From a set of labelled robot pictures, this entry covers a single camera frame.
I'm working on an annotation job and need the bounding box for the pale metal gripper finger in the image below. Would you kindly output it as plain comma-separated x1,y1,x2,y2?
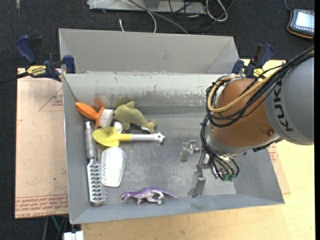
179,139,201,163
187,169,207,199

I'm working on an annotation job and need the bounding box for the grey metal bin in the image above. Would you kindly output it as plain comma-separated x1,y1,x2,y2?
58,28,286,225

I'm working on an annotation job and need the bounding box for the purple toy dinosaur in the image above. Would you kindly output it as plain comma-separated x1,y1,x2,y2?
120,186,179,206

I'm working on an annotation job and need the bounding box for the green plush dolphin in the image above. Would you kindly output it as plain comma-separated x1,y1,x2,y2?
113,100,158,135

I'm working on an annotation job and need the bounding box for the small white round plastic piece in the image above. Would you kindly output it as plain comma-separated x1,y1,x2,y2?
113,120,125,135

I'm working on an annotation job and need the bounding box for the white plastic scoop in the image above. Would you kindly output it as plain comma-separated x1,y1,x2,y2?
100,146,128,188

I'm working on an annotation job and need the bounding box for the orange brush with white bristles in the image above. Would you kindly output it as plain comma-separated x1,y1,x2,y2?
74,101,115,130

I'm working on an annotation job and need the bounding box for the brown cardboard board, red print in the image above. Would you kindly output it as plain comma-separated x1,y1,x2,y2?
14,67,292,220

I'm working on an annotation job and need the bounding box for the yellow toy shovel, white handle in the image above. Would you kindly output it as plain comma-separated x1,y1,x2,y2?
91,127,166,149

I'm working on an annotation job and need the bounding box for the silver hairbrush with grey handle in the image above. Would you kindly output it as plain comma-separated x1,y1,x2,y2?
84,120,109,206

